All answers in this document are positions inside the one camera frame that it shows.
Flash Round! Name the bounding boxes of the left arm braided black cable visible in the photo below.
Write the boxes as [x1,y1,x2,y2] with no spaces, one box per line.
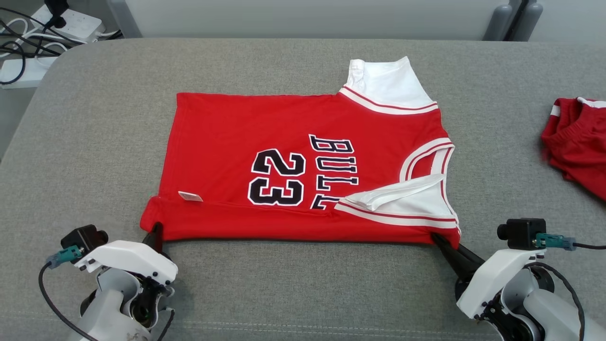
[156,308,176,341]

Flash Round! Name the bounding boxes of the black power adapter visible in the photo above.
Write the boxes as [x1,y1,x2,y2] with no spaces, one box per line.
[44,0,71,18]

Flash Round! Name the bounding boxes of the looped black power cable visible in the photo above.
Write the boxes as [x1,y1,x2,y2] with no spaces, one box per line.
[0,40,27,87]

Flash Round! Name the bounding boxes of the teal right camera connector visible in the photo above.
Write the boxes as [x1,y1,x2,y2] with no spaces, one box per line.
[536,233,578,252]

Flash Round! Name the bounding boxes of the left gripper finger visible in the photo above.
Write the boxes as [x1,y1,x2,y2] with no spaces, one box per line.
[141,221,164,255]

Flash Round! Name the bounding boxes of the left arm smooth black cable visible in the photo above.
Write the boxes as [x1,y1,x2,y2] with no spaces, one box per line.
[38,262,101,341]

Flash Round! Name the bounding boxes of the teal camera connector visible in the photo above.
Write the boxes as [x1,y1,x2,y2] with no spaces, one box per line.
[45,245,84,270]
[536,233,578,252]

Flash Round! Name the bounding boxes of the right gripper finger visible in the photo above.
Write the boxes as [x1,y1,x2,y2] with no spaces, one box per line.
[430,231,486,276]
[432,238,470,284]

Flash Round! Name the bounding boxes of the red number 23 jersey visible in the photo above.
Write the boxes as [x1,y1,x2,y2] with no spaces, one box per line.
[140,56,462,250]

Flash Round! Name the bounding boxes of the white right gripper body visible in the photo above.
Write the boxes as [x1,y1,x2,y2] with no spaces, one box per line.
[455,248,550,320]

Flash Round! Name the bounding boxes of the arm braided black cable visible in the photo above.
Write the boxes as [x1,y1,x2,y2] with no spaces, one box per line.
[156,308,176,341]
[525,261,587,341]

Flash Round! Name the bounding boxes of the teal left camera connector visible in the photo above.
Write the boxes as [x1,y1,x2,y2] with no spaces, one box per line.
[45,245,84,270]

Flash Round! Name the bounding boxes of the right arm braided black cable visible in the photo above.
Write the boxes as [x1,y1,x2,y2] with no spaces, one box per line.
[525,261,587,341]

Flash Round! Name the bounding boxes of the dark grey partition post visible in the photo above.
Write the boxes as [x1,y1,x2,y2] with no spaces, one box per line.
[508,0,544,42]

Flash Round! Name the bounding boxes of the white power cable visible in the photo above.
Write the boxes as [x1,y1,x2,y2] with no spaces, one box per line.
[0,18,68,56]

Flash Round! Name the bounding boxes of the red shorts with white stripe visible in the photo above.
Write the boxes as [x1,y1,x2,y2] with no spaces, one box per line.
[541,96,606,202]

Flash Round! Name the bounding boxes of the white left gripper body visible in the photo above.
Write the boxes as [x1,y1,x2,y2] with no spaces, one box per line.
[73,240,179,287]

